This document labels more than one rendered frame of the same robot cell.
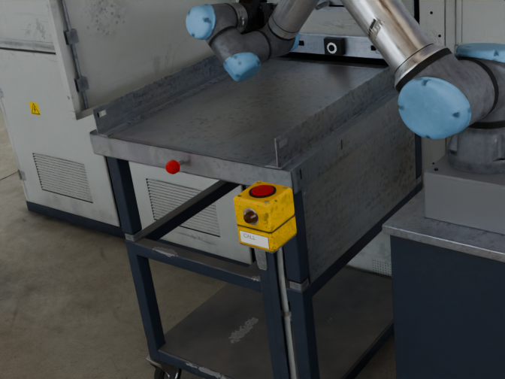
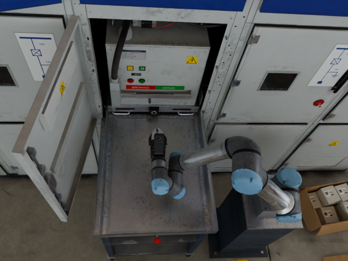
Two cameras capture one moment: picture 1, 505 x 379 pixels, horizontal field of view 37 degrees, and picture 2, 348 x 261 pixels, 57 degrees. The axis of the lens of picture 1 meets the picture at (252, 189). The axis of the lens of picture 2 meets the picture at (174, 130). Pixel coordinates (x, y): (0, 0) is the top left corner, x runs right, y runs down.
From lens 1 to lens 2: 176 cm
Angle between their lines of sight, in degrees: 49
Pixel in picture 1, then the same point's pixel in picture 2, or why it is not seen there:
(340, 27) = (156, 102)
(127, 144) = (121, 234)
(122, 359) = (79, 252)
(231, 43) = (176, 189)
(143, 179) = not seen: hidden behind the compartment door
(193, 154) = (165, 232)
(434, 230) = (265, 223)
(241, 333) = not seen: hidden behind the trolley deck
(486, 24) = (235, 107)
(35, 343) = not seen: outside the picture
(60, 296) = (11, 232)
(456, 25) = (220, 105)
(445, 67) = (296, 206)
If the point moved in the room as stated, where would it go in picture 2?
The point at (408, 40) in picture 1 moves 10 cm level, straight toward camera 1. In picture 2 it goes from (285, 203) to (300, 223)
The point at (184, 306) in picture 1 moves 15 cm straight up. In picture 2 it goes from (82, 207) to (78, 201)
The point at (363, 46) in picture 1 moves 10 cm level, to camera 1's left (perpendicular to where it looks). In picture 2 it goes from (169, 109) to (156, 117)
